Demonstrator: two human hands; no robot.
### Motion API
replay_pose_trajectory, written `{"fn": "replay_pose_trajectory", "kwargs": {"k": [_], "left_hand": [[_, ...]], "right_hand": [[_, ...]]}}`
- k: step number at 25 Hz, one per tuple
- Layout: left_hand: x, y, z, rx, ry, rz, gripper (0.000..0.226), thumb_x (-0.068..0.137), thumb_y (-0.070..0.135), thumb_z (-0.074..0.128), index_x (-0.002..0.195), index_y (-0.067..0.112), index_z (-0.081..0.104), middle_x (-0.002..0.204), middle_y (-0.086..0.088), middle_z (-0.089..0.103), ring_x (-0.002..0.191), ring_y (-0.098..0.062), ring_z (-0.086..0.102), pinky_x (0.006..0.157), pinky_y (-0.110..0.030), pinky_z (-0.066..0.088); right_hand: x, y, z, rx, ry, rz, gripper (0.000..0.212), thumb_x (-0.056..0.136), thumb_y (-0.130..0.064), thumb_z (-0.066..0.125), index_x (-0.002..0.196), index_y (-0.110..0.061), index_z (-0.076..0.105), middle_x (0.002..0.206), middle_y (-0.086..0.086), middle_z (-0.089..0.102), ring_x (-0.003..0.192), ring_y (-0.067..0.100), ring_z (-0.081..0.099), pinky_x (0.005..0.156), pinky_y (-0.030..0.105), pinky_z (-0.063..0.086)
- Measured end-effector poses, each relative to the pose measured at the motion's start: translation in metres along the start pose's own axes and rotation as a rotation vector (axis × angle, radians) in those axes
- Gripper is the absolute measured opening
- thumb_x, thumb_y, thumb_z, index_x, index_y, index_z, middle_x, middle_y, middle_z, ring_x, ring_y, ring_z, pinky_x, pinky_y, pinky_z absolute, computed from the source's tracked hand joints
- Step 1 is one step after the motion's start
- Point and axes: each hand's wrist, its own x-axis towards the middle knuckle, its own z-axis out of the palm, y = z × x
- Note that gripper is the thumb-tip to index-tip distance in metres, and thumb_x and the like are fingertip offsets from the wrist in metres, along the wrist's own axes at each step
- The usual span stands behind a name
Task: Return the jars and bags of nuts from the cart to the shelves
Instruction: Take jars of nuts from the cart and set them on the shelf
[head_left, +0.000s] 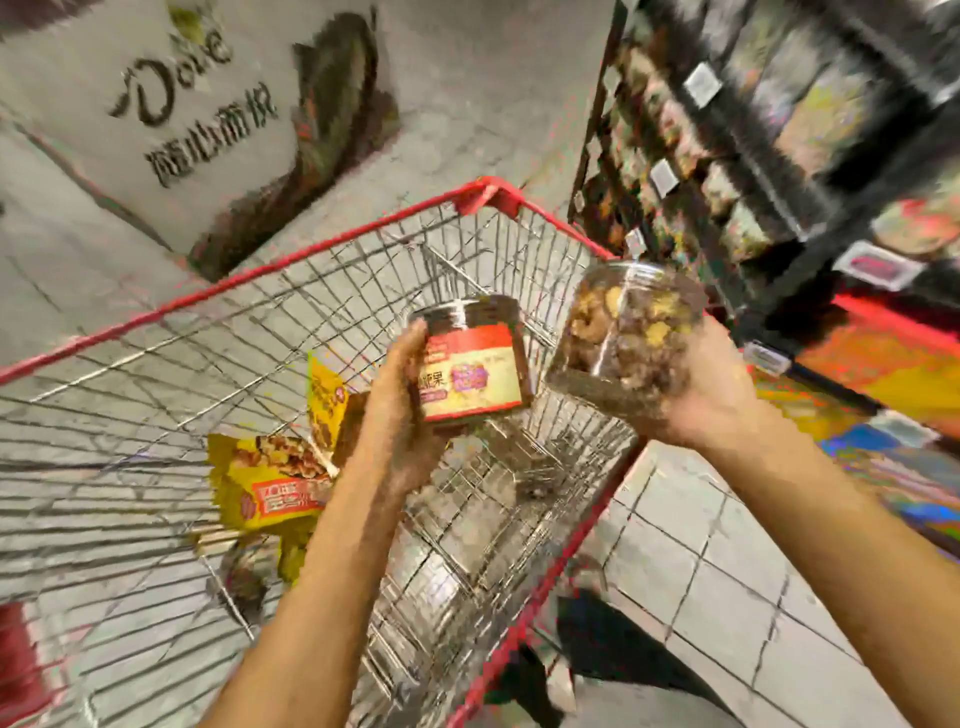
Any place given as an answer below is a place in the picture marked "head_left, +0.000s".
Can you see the person's left hand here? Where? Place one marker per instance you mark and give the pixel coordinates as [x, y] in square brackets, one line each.
[398, 435]

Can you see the person's right hand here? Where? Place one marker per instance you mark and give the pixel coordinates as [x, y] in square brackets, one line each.
[713, 405]

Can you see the yellow nut bag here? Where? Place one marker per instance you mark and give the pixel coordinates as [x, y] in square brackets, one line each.
[333, 402]
[270, 555]
[270, 480]

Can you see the black metal store shelf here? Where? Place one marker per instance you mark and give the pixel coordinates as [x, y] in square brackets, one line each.
[788, 285]

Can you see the person's left forearm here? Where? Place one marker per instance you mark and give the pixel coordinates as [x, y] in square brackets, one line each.
[315, 615]

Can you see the person's right forearm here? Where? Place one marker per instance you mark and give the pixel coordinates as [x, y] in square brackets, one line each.
[855, 555]

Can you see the person's shoe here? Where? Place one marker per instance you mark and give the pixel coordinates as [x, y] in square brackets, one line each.
[582, 576]

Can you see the person's dark trousers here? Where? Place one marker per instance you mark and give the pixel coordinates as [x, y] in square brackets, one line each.
[630, 645]

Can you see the small white price tag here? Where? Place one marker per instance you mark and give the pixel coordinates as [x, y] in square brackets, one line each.
[905, 429]
[767, 359]
[879, 266]

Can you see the flat yellow box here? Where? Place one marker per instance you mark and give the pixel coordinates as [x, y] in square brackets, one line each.
[803, 405]

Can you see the orange gift box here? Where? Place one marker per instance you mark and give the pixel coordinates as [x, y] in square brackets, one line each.
[900, 368]

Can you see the flat blue box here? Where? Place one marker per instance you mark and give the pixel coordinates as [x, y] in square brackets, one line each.
[900, 488]

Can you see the colourful stocked shelving unit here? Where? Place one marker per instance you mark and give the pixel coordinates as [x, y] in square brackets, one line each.
[675, 150]

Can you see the white printed display stand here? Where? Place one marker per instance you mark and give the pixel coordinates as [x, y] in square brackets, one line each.
[90, 90]

